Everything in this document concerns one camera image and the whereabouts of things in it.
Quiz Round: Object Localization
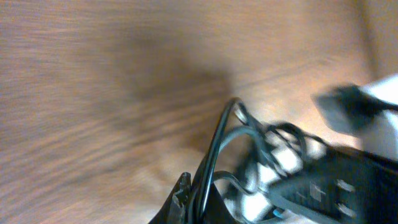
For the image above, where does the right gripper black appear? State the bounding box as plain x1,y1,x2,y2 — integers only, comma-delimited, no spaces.
268,146,397,224

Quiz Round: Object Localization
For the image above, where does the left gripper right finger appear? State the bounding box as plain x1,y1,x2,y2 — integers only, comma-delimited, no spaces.
192,155,240,224

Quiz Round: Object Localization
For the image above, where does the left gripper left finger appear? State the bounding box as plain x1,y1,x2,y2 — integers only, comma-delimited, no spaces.
149,172,191,224

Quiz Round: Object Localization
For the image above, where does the black cable bundle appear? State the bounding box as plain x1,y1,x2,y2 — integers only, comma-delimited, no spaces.
186,96,330,224

